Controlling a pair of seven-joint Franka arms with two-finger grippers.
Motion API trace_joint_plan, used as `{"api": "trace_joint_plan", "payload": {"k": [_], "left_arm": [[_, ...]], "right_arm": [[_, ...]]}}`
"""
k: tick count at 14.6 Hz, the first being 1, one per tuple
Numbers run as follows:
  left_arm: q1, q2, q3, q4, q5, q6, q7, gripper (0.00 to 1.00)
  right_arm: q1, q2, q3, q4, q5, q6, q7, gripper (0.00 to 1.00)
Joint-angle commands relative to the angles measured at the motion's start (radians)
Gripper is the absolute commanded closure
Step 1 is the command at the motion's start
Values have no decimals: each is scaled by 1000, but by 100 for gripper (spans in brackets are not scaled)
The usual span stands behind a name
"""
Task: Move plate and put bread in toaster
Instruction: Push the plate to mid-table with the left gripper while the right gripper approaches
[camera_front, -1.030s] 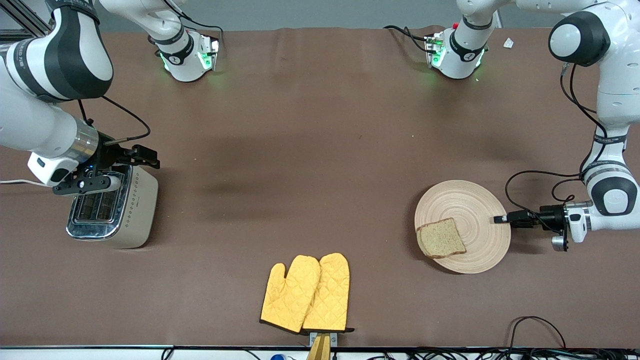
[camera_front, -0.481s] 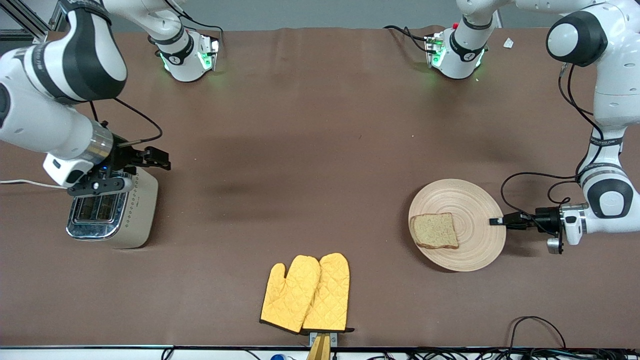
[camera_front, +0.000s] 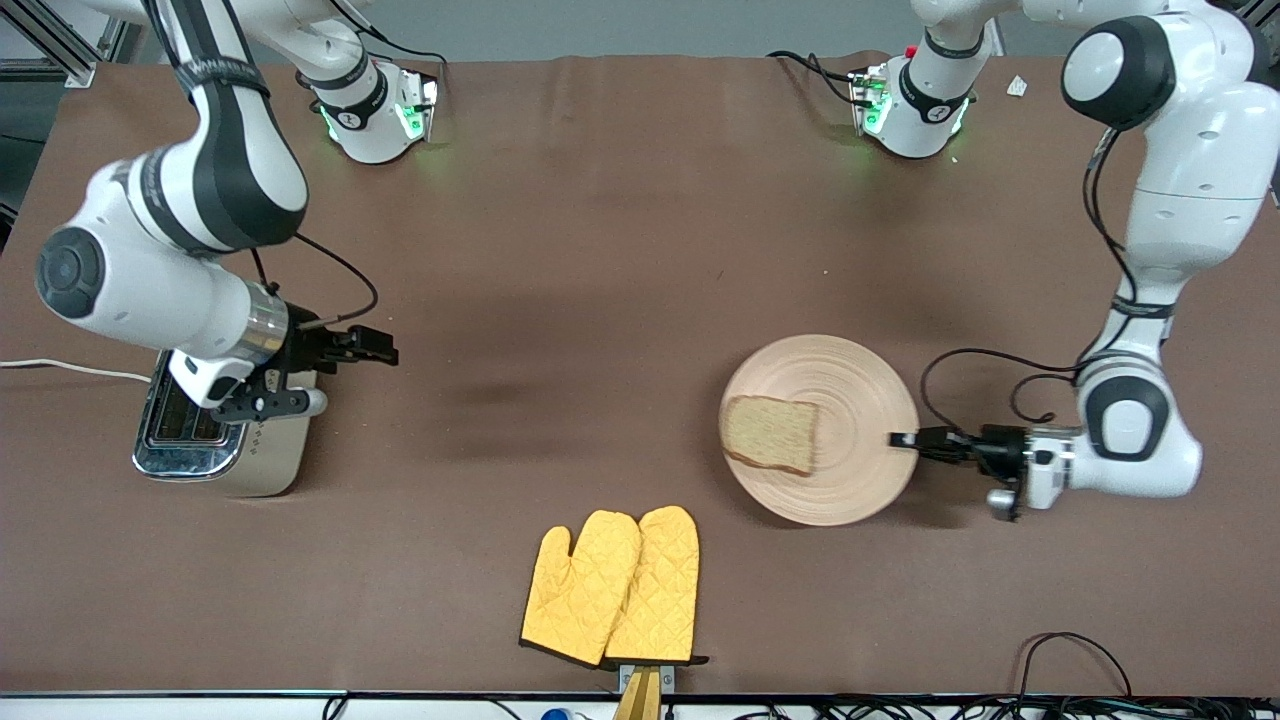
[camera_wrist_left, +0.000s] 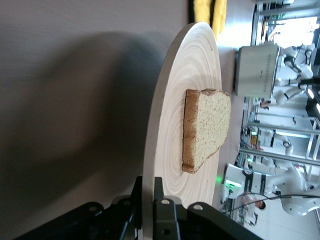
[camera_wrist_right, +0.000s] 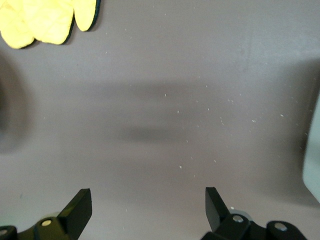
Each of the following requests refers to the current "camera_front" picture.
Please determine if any round wooden plate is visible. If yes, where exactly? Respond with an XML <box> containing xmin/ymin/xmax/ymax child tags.
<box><xmin>719</xmin><ymin>334</ymin><xmax>920</xmax><ymax>528</ymax></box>

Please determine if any brown bread slice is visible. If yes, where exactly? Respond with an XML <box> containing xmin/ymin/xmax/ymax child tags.
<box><xmin>720</xmin><ymin>395</ymin><xmax>821</xmax><ymax>476</ymax></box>

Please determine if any cream chrome two-slot toaster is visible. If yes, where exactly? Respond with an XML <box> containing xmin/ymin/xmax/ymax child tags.
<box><xmin>132</xmin><ymin>345</ymin><xmax>318</xmax><ymax>498</ymax></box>

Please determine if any brown table cover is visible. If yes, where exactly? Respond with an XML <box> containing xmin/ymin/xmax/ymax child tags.
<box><xmin>0</xmin><ymin>52</ymin><xmax>1280</xmax><ymax>698</ymax></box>

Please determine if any yellow quilted oven mitt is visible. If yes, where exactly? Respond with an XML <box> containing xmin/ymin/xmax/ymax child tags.
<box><xmin>519</xmin><ymin>511</ymin><xmax>642</xmax><ymax>668</ymax></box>
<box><xmin>603</xmin><ymin>505</ymin><xmax>709</xmax><ymax>667</ymax></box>

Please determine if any yellow wooden stand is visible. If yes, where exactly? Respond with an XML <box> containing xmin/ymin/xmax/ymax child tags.
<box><xmin>612</xmin><ymin>670</ymin><xmax>663</xmax><ymax>720</ymax></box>

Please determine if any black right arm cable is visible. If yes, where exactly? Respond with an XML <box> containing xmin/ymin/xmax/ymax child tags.
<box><xmin>250</xmin><ymin>232</ymin><xmax>380</xmax><ymax>331</ymax></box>

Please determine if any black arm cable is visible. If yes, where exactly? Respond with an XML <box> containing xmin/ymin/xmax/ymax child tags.
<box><xmin>250</xmin><ymin>232</ymin><xmax>380</xmax><ymax>331</ymax></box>
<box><xmin>920</xmin><ymin>125</ymin><xmax>1146</xmax><ymax>433</ymax></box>

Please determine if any white toaster power cord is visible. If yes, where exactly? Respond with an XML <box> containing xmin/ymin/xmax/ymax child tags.
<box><xmin>0</xmin><ymin>358</ymin><xmax>153</xmax><ymax>384</ymax></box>

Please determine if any looped black cable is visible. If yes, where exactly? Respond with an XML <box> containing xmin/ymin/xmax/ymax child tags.
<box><xmin>1018</xmin><ymin>631</ymin><xmax>1133</xmax><ymax>701</ymax></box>

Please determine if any black cable bundle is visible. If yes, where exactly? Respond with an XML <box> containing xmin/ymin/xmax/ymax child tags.
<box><xmin>735</xmin><ymin>695</ymin><xmax>1280</xmax><ymax>720</ymax></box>

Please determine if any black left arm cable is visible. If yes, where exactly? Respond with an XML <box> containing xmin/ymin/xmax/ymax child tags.
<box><xmin>920</xmin><ymin>125</ymin><xmax>1146</xmax><ymax>433</ymax></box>

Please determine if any black right base cable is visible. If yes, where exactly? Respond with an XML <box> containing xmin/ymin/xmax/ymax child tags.
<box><xmin>330</xmin><ymin>0</ymin><xmax>448</xmax><ymax>96</ymax></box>

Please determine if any black base cable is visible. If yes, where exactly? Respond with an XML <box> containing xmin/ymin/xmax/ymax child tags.
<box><xmin>767</xmin><ymin>50</ymin><xmax>866</xmax><ymax>107</ymax></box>
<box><xmin>330</xmin><ymin>0</ymin><xmax>448</xmax><ymax>96</ymax></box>

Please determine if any aluminium frame profile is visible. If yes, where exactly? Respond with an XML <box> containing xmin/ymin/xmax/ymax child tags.
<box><xmin>0</xmin><ymin>0</ymin><xmax>131</xmax><ymax>89</ymax></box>

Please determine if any black left base cable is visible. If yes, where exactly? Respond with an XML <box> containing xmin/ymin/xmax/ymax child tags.
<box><xmin>767</xmin><ymin>50</ymin><xmax>866</xmax><ymax>107</ymax></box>

